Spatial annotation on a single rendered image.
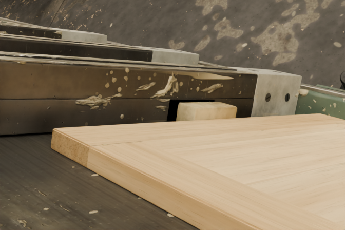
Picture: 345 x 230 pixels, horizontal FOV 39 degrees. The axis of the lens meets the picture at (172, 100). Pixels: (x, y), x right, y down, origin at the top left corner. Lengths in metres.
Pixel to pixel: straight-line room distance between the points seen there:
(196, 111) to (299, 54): 1.53
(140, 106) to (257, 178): 0.21
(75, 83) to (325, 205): 0.27
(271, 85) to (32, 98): 0.40
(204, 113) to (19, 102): 0.22
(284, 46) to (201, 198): 1.83
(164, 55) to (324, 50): 1.23
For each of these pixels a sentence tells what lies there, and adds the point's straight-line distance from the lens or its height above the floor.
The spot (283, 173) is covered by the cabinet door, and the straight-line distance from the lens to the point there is 0.42.
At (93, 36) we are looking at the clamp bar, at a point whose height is 0.95.
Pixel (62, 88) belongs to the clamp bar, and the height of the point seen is 1.29.
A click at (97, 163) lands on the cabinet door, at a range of 0.39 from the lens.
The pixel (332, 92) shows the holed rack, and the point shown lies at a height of 0.89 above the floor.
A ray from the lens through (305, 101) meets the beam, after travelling 0.82.
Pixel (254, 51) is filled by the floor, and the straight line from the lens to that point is 2.17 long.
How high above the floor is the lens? 1.56
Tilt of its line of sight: 44 degrees down
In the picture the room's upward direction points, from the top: 47 degrees counter-clockwise
